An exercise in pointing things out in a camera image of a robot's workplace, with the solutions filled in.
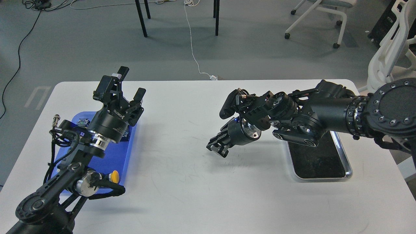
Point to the white office chair right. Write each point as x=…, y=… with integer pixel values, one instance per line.
x=382, y=68

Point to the silver metal tray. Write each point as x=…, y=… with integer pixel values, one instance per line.
x=325, y=163

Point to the black selector switch part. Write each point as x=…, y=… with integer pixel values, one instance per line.
x=83, y=122

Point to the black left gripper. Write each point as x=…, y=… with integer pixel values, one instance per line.
x=117, y=114

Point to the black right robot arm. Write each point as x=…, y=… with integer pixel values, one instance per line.
x=387, y=115

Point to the yellow push button switch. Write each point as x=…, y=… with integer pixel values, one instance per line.
x=113, y=177

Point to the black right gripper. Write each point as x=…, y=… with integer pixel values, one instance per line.
x=238, y=131

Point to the blue plastic tray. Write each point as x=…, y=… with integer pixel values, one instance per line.
x=116, y=155

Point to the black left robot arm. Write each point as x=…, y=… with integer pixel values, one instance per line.
x=69, y=181

